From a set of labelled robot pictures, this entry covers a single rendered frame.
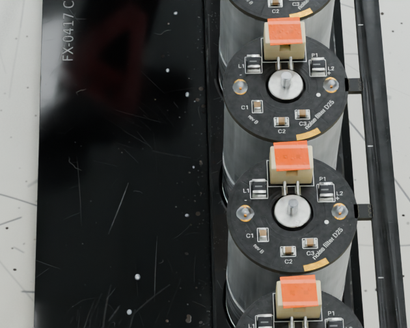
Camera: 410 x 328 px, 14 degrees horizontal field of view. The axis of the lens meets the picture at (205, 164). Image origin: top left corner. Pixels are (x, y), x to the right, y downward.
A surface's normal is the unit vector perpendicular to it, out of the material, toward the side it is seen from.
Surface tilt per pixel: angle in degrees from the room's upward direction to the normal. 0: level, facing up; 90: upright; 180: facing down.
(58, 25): 0
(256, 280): 90
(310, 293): 0
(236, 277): 90
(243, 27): 90
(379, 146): 0
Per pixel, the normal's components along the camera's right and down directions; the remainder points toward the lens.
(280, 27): 0.00, -0.47
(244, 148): -0.66, 0.66
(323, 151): 0.63, 0.69
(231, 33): -0.83, 0.49
